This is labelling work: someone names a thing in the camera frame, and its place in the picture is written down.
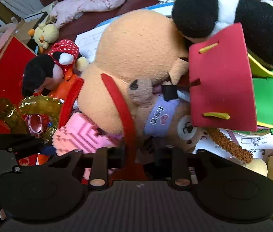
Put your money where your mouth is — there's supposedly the pink padded jacket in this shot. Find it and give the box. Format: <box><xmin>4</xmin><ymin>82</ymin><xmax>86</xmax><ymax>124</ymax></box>
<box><xmin>50</xmin><ymin>0</ymin><xmax>125</xmax><ymax>29</ymax></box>

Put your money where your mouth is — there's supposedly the panda plush toy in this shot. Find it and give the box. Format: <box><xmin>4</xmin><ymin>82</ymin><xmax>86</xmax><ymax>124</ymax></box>
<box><xmin>172</xmin><ymin>0</ymin><xmax>273</xmax><ymax>69</ymax></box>

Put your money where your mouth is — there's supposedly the large tan plush toy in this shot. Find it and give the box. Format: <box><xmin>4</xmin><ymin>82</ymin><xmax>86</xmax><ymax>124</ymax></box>
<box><xmin>77</xmin><ymin>9</ymin><xmax>188</xmax><ymax>135</ymax></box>

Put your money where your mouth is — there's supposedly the red cardboard box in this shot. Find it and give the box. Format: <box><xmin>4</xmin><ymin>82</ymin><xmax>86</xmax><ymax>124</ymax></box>
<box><xmin>0</xmin><ymin>34</ymin><xmax>36</xmax><ymax>134</ymax></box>

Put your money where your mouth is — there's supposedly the orange plastic toy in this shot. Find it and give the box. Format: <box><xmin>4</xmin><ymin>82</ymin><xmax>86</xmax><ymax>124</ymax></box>
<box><xmin>48</xmin><ymin>69</ymin><xmax>78</xmax><ymax>100</ymax></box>

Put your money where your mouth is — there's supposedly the red rose foil balloon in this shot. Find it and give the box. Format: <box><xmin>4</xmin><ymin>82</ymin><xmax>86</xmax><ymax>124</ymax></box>
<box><xmin>22</xmin><ymin>114</ymin><xmax>53</xmax><ymax>139</ymax></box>

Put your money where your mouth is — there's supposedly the gold foil balloon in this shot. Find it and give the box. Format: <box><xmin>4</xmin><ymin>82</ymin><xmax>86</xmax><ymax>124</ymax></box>
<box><xmin>0</xmin><ymin>95</ymin><xmax>63</xmax><ymax>143</ymax></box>

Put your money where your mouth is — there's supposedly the pink plush doll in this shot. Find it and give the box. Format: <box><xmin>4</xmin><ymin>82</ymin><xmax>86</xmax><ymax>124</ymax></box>
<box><xmin>0</xmin><ymin>16</ymin><xmax>19</xmax><ymax>49</ymax></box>

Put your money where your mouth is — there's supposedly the minnie mouse plush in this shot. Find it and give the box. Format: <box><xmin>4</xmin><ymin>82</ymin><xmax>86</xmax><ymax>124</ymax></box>
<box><xmin>22</xmin><ymin>39</ymin><xmax>89</xmax><ymax>97</ymax></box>

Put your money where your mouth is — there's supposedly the red foam bag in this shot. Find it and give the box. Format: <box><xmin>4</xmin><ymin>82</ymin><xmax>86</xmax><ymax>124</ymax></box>
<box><xmin>188</xmin><ymin>23</ymin><xmax>257</xmax><ymax>131</ymax></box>

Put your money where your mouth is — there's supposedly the yellow duck plush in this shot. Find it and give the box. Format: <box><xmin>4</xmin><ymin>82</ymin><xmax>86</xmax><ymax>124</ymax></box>
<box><xmin>28</xmin><ymin>23</ymin><xmax>59</xmax><ymax>53</ymax></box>

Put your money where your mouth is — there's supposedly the small brown teddy bear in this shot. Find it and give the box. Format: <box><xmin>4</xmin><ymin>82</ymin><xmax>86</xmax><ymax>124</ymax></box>
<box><xmin>126</xmin><ymin>78</ymin><xmax>205</xmax><ymax>155</ymax></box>

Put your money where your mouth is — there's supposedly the pink brick block model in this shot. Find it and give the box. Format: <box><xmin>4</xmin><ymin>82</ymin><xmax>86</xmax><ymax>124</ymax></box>
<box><xmin>52</xmin><ymin>112</ymin><xmax>120</xmax><ymax>156</ymax></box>

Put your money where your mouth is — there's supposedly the dark red leather sofa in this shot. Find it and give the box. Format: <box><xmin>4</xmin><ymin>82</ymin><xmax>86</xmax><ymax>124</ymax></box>
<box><xmin>40</xmin><ymin>0</ymin><xmax>273</xmax><ymax>40</ymax></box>

